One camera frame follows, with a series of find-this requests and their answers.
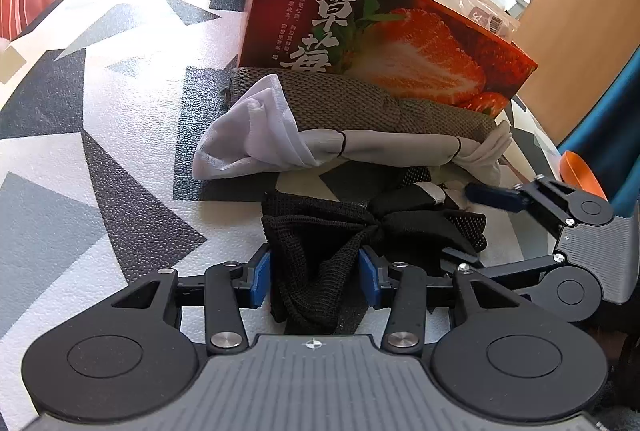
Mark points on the clear plastic packet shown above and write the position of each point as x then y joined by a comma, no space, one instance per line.
465,6

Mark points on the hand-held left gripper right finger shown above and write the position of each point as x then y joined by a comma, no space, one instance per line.
369,278

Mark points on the wooden panel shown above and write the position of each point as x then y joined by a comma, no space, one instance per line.
585,26

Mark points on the black hair band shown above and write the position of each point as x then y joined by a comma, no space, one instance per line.
344,145
458,146

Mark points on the red cardboard box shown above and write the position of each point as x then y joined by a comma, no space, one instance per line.
400,46

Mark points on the black cloth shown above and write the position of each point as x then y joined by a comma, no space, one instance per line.
320,261

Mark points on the geometric patterned table cover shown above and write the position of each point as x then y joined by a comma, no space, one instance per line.
125,111

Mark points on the orange plastic object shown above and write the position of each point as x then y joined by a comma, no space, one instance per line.
580,171

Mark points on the teal chair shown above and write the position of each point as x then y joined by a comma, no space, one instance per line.
610,126

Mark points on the grey knitted cloth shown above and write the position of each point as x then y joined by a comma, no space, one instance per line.
350,101

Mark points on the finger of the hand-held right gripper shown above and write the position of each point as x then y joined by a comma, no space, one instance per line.
520,263
492,197

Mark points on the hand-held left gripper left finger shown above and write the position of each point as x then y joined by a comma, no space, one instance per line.
261,278

